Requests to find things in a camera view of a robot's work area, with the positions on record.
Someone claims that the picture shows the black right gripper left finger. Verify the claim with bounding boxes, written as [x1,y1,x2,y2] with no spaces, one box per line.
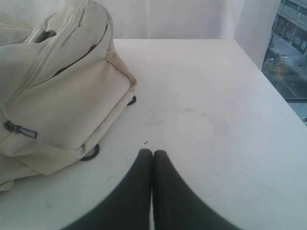
[64,149,153,230]

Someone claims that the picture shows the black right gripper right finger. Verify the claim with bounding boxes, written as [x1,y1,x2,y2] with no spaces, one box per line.
[153,150,238,230]

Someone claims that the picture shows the cream satin duffel bag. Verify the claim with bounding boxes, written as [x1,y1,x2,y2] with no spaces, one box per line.
[0,0,137,192]

